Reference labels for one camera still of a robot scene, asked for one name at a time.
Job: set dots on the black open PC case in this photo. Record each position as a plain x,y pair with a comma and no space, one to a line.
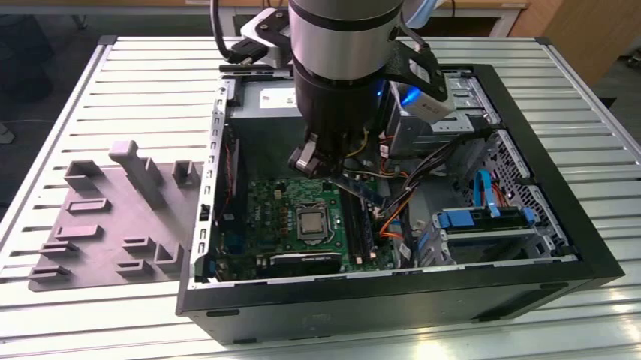
351,311

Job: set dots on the green motherboard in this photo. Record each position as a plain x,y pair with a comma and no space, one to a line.
265,195

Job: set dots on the grey power supply unit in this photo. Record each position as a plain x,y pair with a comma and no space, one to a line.
265,142

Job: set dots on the grey plastic parts rack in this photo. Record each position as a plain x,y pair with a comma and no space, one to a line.
116,225

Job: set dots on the black CPU socket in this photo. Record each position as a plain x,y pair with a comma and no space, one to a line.
312,205

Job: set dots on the silver CPU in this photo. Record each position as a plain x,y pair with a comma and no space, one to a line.
312,224

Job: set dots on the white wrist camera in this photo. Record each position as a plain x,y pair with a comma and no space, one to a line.
431,107
268,45

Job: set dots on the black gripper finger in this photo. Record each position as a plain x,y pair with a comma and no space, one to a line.
306,159

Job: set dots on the silver metal disk bay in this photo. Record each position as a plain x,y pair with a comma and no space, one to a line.
491,234

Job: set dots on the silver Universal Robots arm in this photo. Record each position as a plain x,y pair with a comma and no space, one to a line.
345,37

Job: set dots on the black graphics card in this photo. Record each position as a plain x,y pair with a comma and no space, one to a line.
301,267

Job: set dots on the silver metal drive cage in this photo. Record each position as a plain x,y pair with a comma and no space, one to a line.
451,129

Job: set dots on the brown wooden cabinet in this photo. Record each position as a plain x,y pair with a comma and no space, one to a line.
576,33

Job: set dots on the hard disk in blue carrier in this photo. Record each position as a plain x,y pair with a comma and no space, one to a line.
459,219

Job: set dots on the black RAM slot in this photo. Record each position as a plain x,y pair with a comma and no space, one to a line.
353,232

